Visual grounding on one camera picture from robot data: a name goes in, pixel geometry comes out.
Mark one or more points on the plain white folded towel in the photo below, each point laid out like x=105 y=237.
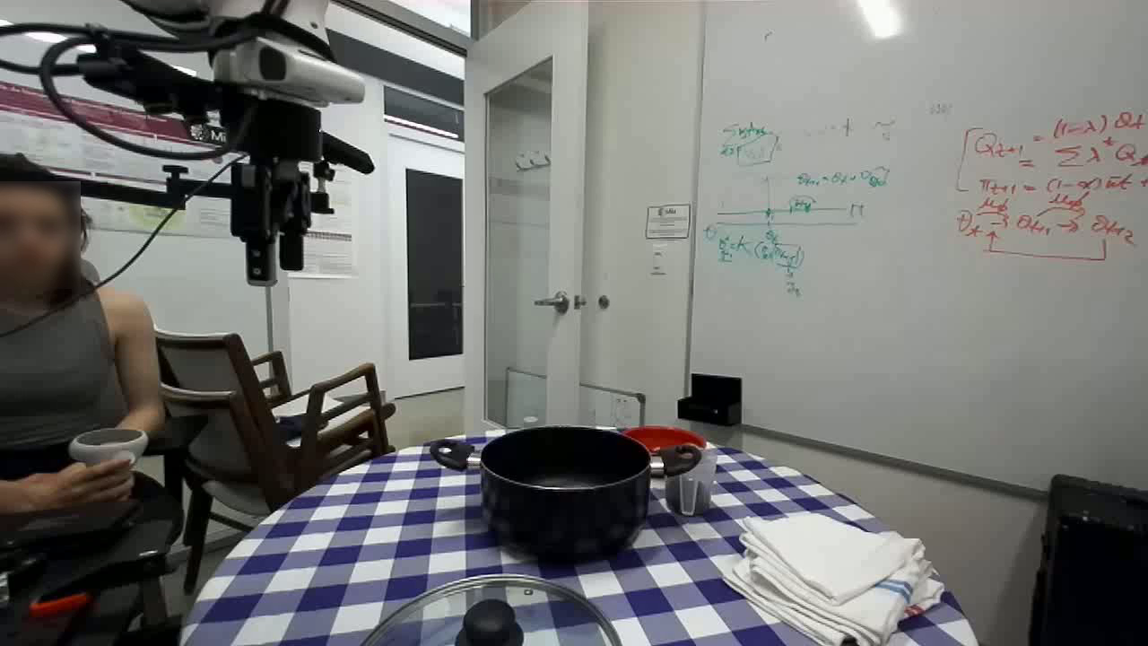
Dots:
x=826 y=557

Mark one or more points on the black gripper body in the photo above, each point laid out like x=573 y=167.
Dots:
x=271 y=182

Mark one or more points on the paper sign on door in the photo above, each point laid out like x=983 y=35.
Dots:
x=667 y=224

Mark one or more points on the person hand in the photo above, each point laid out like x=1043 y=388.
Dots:
x=83 y=489

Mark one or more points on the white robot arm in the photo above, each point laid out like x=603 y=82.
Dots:
x=293 y=72

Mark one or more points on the large whiteboard with writing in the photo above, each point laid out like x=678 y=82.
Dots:
x=908 y=299

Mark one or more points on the small white bowl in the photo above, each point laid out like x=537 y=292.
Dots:
x=110 y=447

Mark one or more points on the white door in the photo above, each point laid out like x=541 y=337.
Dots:
x=621 y=182

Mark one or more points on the seated person in grey top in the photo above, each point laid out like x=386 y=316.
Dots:
x=54 y=370

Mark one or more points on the wall poster with red band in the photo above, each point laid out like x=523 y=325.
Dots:
x=94 y=126

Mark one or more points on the black camera boom pole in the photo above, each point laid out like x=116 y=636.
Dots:
x=144 y=190

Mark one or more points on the black seat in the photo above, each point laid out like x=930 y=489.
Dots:
x=110 y=557

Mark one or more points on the red bowl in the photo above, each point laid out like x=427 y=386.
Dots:
x=655 y=439

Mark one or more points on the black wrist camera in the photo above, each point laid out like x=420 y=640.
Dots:
x=347 y=152

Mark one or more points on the glass lid with black knob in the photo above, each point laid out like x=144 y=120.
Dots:
x=489 y=621

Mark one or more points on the black panel furniture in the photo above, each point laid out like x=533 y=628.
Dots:
x=1097 y=562

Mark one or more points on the white towel with coloured stripes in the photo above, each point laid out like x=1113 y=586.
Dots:
x=885 y=611

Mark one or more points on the blue white checkered tablecloth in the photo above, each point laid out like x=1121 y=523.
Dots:
x=361 y=538

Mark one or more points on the black eraser box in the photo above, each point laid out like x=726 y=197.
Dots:
x=713 y=401

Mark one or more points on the black cooking pot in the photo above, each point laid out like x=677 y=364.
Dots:
x=562 y=489

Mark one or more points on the dark wooden armchair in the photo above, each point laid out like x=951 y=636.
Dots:
x=256 y=433

